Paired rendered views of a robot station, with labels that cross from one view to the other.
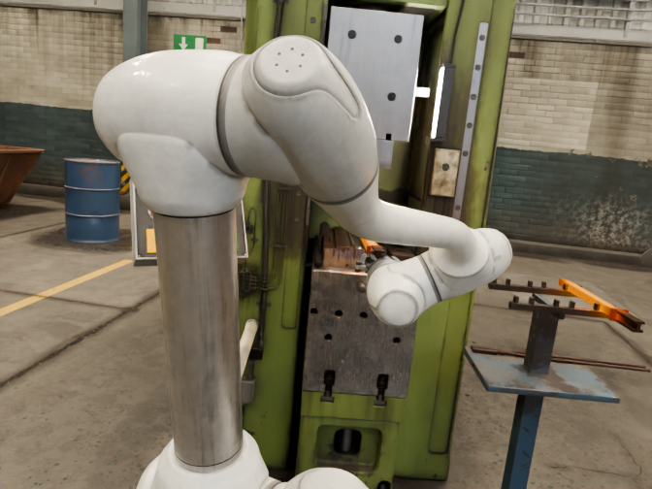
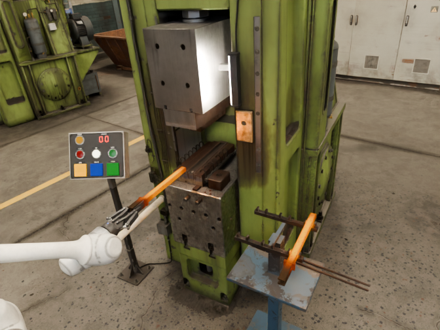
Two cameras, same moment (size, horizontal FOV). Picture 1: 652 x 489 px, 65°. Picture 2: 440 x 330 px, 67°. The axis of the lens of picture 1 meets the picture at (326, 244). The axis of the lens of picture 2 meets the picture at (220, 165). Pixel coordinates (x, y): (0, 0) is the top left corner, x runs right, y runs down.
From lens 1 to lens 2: 1.38 m
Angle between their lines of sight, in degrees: 35
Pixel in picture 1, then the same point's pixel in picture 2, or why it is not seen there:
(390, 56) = (181, 59)
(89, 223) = not seen: hidden behind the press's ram
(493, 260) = (95, 258)
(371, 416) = (209, 261)
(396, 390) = (219, 253)
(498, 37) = (270, 26)
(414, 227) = (8, 258)
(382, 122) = (186, 101)
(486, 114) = (269, 86)
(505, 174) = not seen: outside the picture
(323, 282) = (170, 191)
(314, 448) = (187, 268)
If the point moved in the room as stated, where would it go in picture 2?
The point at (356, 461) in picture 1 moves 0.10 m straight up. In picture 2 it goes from (211, 278) to (211, 268)
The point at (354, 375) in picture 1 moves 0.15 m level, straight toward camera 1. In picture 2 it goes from (196, 240) to (180, 255)
